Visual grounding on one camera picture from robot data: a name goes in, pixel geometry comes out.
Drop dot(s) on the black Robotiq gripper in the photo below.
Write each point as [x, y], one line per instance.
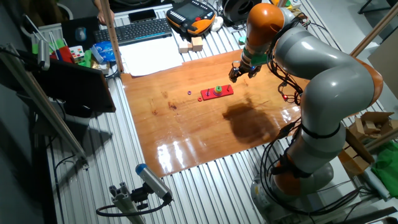
[247, 68]

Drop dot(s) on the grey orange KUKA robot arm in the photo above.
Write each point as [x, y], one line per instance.
[335, 87]

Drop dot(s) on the red Hanoi base with pegs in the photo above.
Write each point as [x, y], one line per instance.
[227, 92]

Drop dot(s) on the small wooden block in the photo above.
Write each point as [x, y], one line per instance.
[190, 46]

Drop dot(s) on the small teal object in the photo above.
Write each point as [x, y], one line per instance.
[242, 40]

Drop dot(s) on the large wooden cube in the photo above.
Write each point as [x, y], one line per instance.
[197, 44]

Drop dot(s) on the white rounded figurine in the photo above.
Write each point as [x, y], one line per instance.
[216, 24]

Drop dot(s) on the black round spool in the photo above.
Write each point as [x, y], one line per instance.
[236, 11]

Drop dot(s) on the medium wooden cube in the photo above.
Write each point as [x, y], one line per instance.
[183, 47]

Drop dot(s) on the glossy wooden board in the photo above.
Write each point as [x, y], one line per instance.
[186, 130]

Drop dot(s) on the black orange teach pendant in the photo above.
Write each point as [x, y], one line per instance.
[189, 14]

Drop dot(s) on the white paper sheet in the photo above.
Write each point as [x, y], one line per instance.
[149, 57]

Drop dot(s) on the black smartphone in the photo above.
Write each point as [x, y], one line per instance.
[142, 15]

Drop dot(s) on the black computer keyboard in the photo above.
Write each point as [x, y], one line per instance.
[133, 31]

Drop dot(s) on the wooden pole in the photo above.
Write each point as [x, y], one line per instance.
[112, 34]
[373, 31]

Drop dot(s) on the cardboard box with wood blocks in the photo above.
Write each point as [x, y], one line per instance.
[357, 152]

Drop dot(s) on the blue plastic package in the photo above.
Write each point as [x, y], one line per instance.
[105, 51]

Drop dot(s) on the brown cardboard sheet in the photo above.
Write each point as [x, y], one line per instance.
[385, 62]

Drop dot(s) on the grey computer mouse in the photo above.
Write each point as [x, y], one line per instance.
[81, 34]

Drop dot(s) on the Rubik's cube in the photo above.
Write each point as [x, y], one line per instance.
[76, 53]

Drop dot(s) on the black flat monitor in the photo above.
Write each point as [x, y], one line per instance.
[74, 87]

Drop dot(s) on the green cloth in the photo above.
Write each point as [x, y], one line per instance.
[387, 171]

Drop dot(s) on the black mouse pad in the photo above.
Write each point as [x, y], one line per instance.
[68, 31]

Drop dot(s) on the red flat box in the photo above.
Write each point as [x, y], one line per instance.
[63, 54]

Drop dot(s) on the grey camera blue cap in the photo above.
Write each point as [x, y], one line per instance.
[154, 182]

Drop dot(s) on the aluminium profile post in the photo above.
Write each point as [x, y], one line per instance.
[124, 202]

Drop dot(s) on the aluminium frame bar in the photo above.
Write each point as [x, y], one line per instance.
[46, 115]

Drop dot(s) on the grey depth camera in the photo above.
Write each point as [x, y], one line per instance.
[43, 54]

